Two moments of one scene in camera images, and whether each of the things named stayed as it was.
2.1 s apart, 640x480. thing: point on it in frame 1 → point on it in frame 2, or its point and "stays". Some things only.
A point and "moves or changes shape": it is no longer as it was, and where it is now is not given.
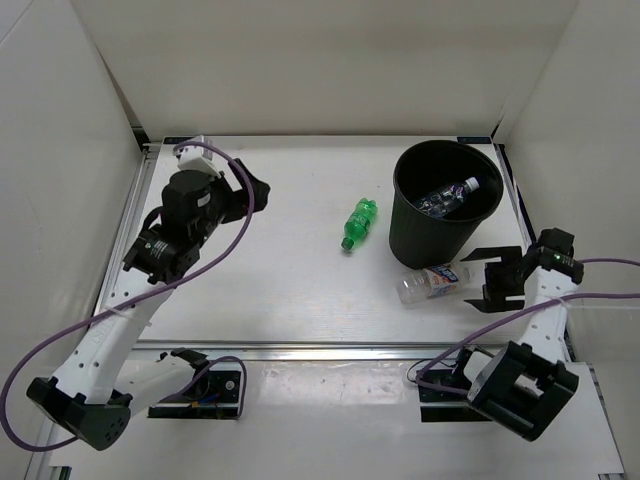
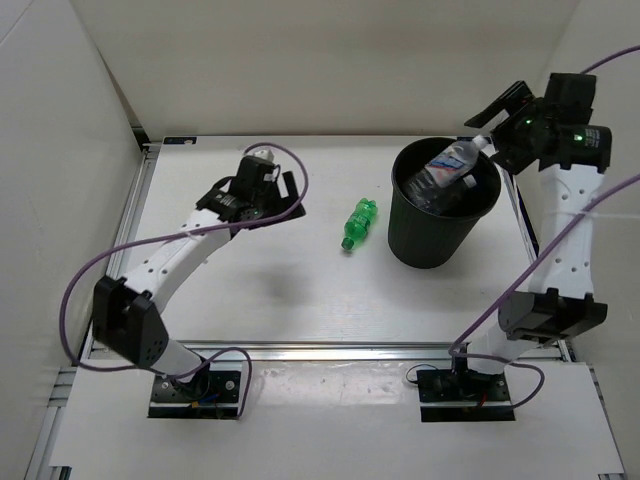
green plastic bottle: x=358 y=223 stays
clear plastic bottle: x=438 y=202 moves or changes shape
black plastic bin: x=421 y=242 stays
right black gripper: x=494 y=297 → x=510 y=157
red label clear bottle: x=423 y=284 → x=448 y=165
